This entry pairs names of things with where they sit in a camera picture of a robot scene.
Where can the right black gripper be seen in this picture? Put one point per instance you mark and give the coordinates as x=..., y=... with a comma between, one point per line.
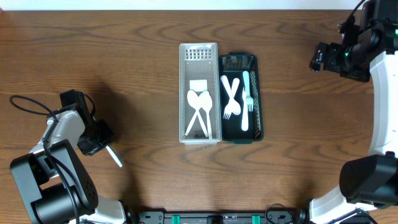
x=334, y=65

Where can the white label sticker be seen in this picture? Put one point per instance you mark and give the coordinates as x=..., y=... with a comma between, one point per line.
x=198, y=85

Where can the black mounting rail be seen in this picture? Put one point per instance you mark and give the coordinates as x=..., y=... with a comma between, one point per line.
x=276, y=213

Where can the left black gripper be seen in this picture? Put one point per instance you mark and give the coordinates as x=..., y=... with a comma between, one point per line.
x=94, y=142

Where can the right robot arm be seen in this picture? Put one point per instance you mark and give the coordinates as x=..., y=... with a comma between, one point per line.
x=368, y=52

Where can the clear plastic basket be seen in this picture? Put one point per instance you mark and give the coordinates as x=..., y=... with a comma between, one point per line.
x=198, y=61

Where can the white plastic fork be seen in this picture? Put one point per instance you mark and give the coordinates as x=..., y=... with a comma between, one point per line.
x=231, y=99
x=249, y=99
x=244, y=122

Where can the black plastic basket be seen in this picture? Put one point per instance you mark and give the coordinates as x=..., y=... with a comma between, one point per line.
x=231, y=69

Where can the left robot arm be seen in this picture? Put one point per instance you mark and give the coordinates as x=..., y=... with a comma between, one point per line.
x=52, y=181

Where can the white plastic spoon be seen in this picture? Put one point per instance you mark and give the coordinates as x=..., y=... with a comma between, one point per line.
x=207, y=106
x=194, y=102
x=114, y=156
x=199, y=105
x=230, y=93

